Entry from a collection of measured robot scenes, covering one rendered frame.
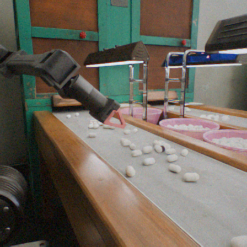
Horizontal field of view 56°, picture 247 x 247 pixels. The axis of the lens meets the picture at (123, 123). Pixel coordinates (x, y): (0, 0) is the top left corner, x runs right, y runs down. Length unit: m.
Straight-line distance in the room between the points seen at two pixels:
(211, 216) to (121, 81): 1.37
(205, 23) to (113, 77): 2.07
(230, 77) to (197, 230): 3.52
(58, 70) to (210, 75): 3.11
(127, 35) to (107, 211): 1.48
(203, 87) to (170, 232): 3.17
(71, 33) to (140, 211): 1.35
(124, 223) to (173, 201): 0.15
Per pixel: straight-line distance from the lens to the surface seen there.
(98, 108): 0.62
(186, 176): 0.58
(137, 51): 0.88
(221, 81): 3.74
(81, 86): 0.60
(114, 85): 1.70
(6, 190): 0.50
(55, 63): 0.59
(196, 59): 1.44
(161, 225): 0.39
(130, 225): 0.39
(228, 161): 0.72
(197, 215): 0.47
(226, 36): 0.55
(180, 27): 2.03
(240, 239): 0.41
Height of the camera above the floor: 0.99
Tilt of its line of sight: 12 degrees down
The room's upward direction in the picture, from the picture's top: straight up
